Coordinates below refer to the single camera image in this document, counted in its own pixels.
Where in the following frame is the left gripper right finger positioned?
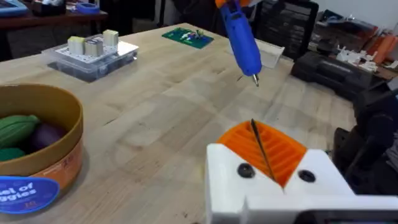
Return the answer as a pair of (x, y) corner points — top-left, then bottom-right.
(252, 121), (356, 196)

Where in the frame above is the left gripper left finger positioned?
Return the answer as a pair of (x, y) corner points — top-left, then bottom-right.
(205, 120), (285, 224)

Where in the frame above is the blue electric screwdriver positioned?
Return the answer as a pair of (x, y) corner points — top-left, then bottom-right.
(219, 0), (263, 88)

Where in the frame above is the green board with toy blocks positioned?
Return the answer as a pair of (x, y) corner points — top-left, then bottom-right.
(161, 27), (215, 50)

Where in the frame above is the black case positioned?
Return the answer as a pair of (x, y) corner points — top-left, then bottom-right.
(290, 51), (374, 101)

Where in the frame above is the heap of white parts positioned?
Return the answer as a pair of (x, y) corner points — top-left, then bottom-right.
(335, 45), (379, 73)

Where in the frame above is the blue tape roll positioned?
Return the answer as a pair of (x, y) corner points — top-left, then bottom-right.
(75, 2), (101, 15)

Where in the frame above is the orange box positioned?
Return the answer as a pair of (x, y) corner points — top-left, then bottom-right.
(366, 33), (398, 65)

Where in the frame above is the clear box with blocks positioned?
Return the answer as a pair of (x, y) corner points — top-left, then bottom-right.
(42, 29), (140, 83)

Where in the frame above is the brown wooden desk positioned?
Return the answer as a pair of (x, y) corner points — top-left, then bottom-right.
(0, 9), (109, 32)

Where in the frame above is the round tub with toy vegetables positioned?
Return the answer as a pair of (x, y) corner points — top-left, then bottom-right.
(0, 83), (84, 215)

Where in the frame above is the blue flat case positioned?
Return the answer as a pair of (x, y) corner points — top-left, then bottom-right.
(0, 0), (29, 17)

